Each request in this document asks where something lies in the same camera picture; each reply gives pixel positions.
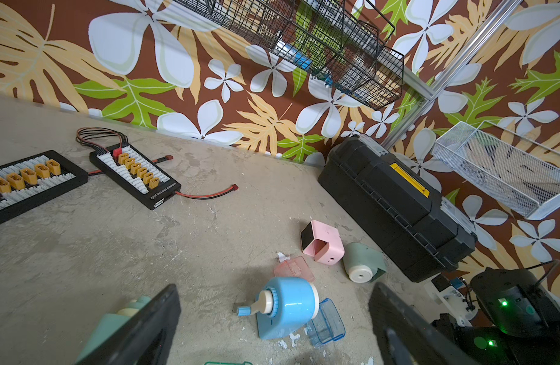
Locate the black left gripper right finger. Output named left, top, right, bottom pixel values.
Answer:
left=368, top=282, right=476, bottom=364

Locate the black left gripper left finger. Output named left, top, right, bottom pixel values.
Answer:
left=76, top=284, right=181, bottom=364

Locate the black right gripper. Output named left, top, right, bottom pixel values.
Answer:
left=432, top=269, right=560, bottom=364

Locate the clear blue tray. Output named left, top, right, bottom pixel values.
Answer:
left=305, top=298, right=346, bottom=348

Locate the blue pencil sharpener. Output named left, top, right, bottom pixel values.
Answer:
left=237, top=277, right=320, bottom=340

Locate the green pencil sharpener left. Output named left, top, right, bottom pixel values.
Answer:
left=76, top=296, right=152, bottom=362

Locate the green pencil sharpener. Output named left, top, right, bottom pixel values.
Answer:
left=343, top=243, right=387, bottom=284
left=76, top=296, right=152, bottom=362

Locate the green pencil sharpener right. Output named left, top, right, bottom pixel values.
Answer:
left=343, top=243, right=387, bottom=284

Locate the clear green tray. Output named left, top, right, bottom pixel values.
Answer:
left=204, top=361, right=253, bottom=365

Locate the pink pencil sharpener right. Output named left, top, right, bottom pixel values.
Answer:
left=301, top=220, right=345, bottom=266

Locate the clear pink tray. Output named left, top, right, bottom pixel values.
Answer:
left=273, top=256, right=315, bottom=283

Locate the black yellow-latch toolbox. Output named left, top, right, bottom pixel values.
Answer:
left=318, top=135, right=478, bottom=283

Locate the white mesh basket right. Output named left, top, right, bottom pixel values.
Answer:
left=431, top=121, right=560, bottom=221

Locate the black charging board right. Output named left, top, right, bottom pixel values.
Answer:
left=89, top=144, right=181, bottom=210

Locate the black charging board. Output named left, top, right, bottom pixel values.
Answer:
left=0, top=150, right=88, bottom=224
left=89, top=144, right=181, bottom=210

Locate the black charging board left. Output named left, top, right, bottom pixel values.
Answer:
left=0, top=150, right=88, bottom=224

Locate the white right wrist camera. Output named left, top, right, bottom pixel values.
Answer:
left=423, top=275, right=478, bottom=326

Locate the red black cable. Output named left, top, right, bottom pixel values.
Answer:
left=174, top=183, right=240, bottom=200

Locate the aluminium frame post right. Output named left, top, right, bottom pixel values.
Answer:
left=382, top=0, right=521, bottom=150

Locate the black wire basket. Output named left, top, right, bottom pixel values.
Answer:
left=181, top=1, right=404, bottom=110

